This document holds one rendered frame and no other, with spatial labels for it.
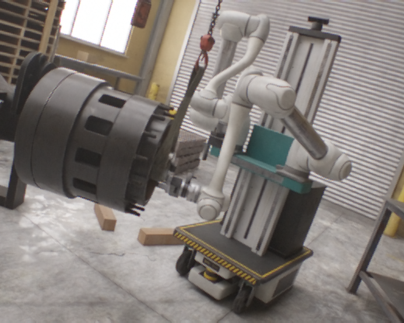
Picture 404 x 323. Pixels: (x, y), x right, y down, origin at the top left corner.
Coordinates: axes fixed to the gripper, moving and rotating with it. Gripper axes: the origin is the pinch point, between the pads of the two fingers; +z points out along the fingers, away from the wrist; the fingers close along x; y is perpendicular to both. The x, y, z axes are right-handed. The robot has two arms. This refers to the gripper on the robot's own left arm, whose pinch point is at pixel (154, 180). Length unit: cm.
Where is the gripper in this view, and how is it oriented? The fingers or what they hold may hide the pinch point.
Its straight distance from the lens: 184.2
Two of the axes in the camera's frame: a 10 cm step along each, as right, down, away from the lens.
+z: -9.5, -3.1, 0.3
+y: -2.8, 8.3, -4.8
